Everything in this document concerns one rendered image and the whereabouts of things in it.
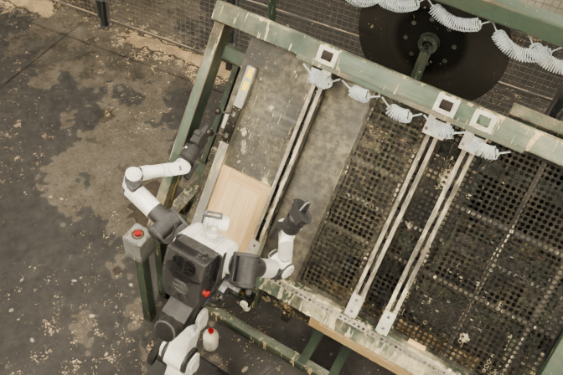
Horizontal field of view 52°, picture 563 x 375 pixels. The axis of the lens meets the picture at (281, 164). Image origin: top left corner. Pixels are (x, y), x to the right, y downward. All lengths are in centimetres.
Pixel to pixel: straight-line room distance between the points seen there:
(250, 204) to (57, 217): 189
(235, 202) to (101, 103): 250
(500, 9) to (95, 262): 301
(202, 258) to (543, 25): 182
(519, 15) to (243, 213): 165
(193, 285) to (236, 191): 71
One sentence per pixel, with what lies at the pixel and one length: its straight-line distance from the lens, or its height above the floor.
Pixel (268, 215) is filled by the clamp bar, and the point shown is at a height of 116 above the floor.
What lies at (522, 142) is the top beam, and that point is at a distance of 269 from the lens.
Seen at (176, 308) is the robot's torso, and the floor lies 108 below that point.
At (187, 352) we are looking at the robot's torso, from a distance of 312.
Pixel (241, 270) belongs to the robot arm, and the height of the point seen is 133.
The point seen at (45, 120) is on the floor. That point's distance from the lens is 529.
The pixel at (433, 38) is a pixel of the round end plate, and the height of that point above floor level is 190.
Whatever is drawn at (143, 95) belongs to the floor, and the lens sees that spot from 540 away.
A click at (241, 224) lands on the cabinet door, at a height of 101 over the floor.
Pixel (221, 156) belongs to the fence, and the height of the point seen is 127.
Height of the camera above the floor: 354
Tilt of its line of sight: 47 degrees down
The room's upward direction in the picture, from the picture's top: 8 degrees clockwise
